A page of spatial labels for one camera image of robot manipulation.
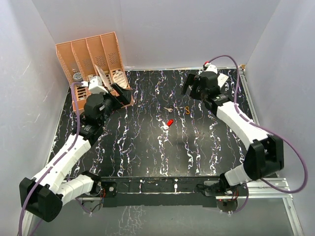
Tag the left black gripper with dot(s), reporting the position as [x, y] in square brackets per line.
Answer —
[123, 98]

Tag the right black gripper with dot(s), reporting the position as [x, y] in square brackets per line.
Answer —
[191, 80]

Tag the orange S carabiner keyring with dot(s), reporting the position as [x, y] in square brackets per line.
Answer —
[187, 110]

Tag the red key tag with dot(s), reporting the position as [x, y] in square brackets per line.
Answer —
[170, 122]

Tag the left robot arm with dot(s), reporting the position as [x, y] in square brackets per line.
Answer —
[46, 193]

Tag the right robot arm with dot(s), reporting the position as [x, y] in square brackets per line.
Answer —
[265, 152]

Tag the white labelled packet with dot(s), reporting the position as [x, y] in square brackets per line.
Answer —
[119, 78]

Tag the white printed card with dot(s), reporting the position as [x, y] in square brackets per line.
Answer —
[105, 77]

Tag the small white red box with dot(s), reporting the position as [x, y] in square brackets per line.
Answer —
[222, 78]

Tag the orange plastic file organizer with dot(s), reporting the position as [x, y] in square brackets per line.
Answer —
[83, 54]

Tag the grey round canister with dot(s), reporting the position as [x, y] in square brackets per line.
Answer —
[77, 76]

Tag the black front base bar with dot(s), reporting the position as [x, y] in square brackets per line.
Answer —
[165, 191]

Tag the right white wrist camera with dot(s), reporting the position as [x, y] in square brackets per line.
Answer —
[210, 67]

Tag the aluminium frame rail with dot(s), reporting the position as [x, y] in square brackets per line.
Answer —
[259, 189]

